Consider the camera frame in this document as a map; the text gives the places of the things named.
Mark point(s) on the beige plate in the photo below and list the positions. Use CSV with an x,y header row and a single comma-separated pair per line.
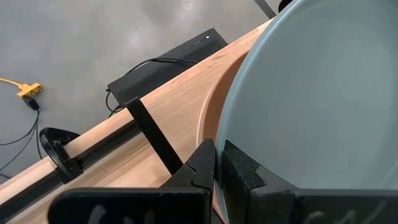
x,y
211,118

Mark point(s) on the wooden shelf with black frame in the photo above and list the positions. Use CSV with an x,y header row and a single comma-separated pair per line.
x,y
152,133

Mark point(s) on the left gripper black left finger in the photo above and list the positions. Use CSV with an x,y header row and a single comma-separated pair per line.
x,y
202,174

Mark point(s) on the black box with indicator lights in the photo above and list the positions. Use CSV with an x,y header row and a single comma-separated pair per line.
x,y
161,71

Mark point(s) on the black table clamp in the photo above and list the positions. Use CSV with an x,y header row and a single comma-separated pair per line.
x,y
102,149

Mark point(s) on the grey-green plate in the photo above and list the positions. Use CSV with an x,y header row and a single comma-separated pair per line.
x,y
311,93

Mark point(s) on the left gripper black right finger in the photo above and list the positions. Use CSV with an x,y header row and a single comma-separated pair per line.
x,y
248,199

